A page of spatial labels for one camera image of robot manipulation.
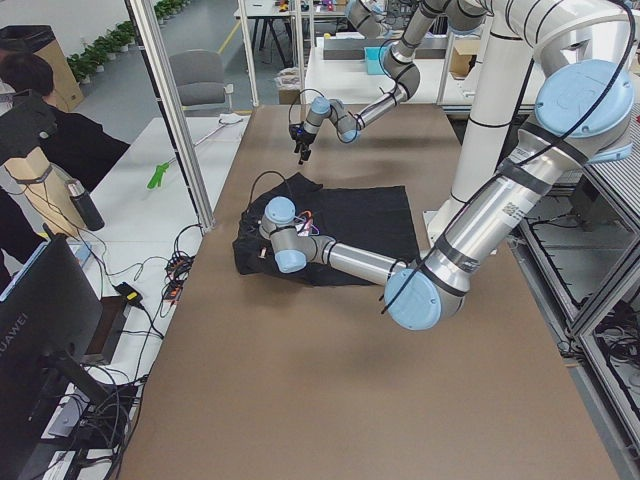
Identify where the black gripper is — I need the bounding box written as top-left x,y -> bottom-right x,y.
298,130 -> 316,165

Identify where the black graphic t-shirt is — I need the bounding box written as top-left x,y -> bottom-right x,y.
232,173 -> 419,278

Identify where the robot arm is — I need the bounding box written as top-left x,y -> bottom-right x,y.
289,1 -> 486,163
259,1 -> 639,330

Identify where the metal grabber rod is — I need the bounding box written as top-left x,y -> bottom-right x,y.
193,113 -> 247,148

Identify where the grey office chair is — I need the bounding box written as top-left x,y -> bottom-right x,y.
169,49 -> 234,116

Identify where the green plastic clip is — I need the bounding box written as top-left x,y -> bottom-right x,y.
146,162 -> 171,190

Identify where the black power adapter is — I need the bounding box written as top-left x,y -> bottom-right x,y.
113,282 -> 143,308

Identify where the seated person in black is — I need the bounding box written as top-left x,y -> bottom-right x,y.
1,52 -> 130,191

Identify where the black water bottle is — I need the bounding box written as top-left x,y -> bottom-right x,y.
65,178 -> 105,231

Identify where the cardboard box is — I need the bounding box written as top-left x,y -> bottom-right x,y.
1,25 -> 84,112

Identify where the black Huawei monitor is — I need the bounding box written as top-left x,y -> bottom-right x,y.
1,235 -> 107,479

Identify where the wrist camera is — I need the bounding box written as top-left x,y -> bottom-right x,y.
289,123 -> 304,142

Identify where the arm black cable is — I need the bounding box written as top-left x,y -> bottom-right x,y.
287,88 -> 329,132
248,170 -> 301,221

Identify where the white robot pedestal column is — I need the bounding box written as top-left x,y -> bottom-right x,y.
427,1 -> 533,244

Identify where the aluminium frame post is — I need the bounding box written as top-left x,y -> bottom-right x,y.
124,0 -> 215,233

